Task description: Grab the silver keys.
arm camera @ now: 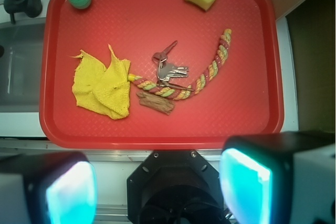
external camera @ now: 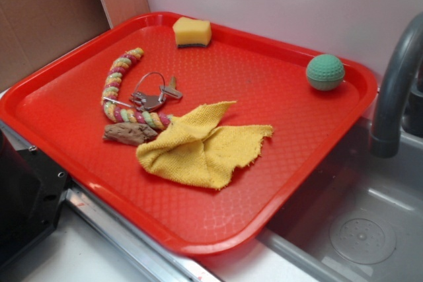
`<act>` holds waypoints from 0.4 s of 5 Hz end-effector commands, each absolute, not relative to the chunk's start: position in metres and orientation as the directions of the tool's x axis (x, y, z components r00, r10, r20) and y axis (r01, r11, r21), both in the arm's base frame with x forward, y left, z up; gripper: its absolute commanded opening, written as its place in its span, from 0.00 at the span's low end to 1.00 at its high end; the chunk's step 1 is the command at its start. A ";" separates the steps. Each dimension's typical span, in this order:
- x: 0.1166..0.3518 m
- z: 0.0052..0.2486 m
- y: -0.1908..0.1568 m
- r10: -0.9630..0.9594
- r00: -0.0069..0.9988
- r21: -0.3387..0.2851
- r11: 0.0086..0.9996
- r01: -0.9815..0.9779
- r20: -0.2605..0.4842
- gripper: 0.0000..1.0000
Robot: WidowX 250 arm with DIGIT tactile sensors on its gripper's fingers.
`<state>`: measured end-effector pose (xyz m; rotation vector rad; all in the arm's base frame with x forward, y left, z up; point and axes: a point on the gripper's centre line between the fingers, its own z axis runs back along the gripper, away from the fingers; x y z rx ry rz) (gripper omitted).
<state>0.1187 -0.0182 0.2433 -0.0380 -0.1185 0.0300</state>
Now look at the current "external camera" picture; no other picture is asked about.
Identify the red plastic tray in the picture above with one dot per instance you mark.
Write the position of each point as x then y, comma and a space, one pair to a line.
58, 109

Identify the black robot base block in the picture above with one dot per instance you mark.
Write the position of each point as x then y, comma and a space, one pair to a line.
32, 192

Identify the brown cardboard panel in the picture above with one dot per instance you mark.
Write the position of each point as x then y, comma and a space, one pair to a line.
36, 32

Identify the grey toy sink basin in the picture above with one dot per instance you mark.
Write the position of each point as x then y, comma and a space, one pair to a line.
357, 217

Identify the green dimpled ball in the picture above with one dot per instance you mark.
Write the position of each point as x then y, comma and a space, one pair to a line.
325, 72

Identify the grey faucet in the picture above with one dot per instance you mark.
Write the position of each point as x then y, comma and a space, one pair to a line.
399, 104

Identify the silver keys on ring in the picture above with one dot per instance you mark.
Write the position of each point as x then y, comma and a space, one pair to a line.
142, 101

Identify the brown clay lump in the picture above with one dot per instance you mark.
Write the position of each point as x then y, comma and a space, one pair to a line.
133, 134

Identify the yellow microfibre cloth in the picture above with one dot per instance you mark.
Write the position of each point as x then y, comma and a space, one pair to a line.
196, 150

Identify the yellow sponge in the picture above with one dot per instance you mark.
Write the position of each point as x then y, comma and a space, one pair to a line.
192, 32

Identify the multicolour braided rope toy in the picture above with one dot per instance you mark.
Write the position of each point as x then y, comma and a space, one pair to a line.
113, 82

